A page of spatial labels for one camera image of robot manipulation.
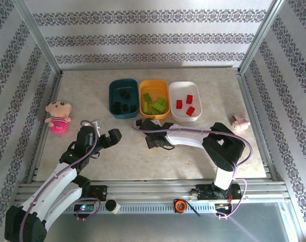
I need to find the small pink white toy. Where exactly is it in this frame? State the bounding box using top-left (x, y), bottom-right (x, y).
top-left (230, 113), bottom-right (251, 132)

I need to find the dark teal plastic container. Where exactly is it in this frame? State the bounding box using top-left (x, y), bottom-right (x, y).
top-left (108, 78), bottom-right (140, 119)

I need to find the aluminium frame post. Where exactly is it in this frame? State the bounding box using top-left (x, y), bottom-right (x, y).
top-left (13, 0), bottom-right (64, 76)
top-left (237, 0), bottom-right (287, 75)

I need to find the white plastic container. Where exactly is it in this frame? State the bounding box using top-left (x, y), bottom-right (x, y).
top-left (168, 81), bottom-right (203, 122)

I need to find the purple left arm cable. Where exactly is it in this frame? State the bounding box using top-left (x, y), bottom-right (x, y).
top-left (19, 119), bottom-right (102, 242)

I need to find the small lit electronics board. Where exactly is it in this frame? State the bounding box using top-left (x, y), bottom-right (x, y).
top-left (74, 204), bottom-right (95, 213)

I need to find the grey metal panel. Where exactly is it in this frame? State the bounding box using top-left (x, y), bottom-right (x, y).
top-left (41, 213), bottom-right (302, 242)

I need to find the thin aluminium frame rail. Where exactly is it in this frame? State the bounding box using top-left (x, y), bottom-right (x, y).
top-left (59, 65), bottom-right (240, 72)

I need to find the wide aluminium mounting rail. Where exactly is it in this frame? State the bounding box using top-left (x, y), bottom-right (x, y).
top-left (16, 179), bottom-right (288, 204)

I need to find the round orange black device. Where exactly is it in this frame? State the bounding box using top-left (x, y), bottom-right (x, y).
top-left (173, 198), bottom-right (189, 214)

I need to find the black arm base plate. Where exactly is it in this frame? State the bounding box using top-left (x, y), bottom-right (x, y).
top-left (79, 185), bottom-right (108, 202)
top-left (190, 184), bottom-right (243, 202)

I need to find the slotted metal cable duct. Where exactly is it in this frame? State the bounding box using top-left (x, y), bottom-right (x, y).
top-left (67, 203), bottom-right (220, 215)

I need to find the black knob on white block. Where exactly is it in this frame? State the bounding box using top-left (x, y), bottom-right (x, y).
top-left (104, 199), bottom-right (122, 215)

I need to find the pink plush doll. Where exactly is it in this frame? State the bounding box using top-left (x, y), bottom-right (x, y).
top-left (44, 100), bottom-right (73, 134)

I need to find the thin red wire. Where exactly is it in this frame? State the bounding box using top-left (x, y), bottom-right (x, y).
top-left (229, 194), bottom-right (244, 204)
top-left (91, 192), bottom-right (99, 211)

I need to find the thin black cable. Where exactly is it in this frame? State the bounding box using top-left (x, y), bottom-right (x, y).
top-left (187, 203), bottom-right (201, 218)

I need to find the yellow plastic container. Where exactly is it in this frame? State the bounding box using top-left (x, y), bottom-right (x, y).
top-left (139, 79), bottom-right (171, 120)

